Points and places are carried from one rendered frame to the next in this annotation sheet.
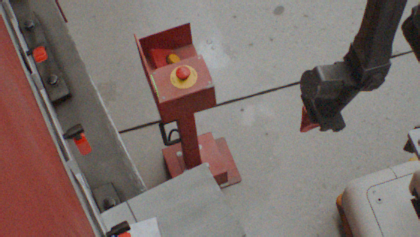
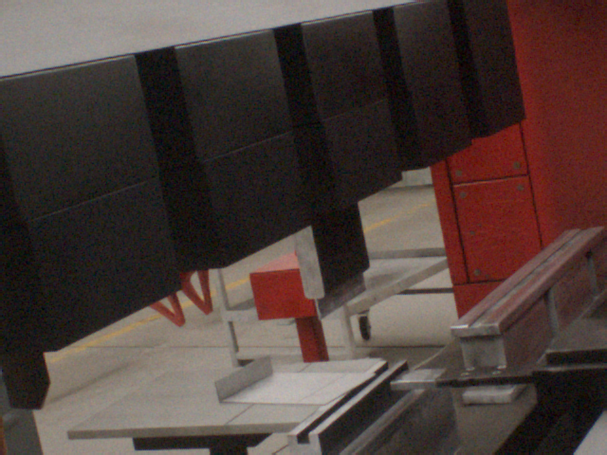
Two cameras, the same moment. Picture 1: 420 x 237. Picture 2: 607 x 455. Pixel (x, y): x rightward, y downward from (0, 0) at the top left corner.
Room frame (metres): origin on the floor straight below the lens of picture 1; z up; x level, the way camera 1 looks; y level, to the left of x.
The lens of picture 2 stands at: (1.09, 1.11, 1.33)
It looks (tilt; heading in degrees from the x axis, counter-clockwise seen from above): 8 degrees down; 229
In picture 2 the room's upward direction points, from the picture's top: 11 degrees counter-clockwise
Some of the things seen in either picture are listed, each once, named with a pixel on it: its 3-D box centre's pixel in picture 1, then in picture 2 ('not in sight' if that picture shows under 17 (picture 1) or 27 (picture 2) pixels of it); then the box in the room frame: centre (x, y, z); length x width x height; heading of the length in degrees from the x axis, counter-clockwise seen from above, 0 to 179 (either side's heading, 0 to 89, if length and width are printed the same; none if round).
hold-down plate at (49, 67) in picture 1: (43, 55); not in sight; (0.91, 0.40, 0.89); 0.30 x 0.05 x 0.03; 21
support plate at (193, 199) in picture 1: (168, 226); (227, 398); (0.38, 0.10, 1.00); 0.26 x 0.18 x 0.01; 111
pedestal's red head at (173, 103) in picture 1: (175, 70); not in sight; (0.90, 0.06, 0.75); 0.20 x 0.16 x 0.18; 13
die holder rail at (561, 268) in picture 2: not in sight; (542, 304); (-0.19, 0.04, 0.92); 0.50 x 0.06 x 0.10; 21
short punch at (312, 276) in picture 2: not in sight; (333, 255); (0.33, 0.24, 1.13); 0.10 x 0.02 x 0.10; 21
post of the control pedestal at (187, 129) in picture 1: (186, 127); not in sight; (0.90, 0.06, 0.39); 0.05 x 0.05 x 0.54; 13
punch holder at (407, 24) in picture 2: not in sight; (398, 85); (0.12, 0.16, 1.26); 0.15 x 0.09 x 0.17; 21
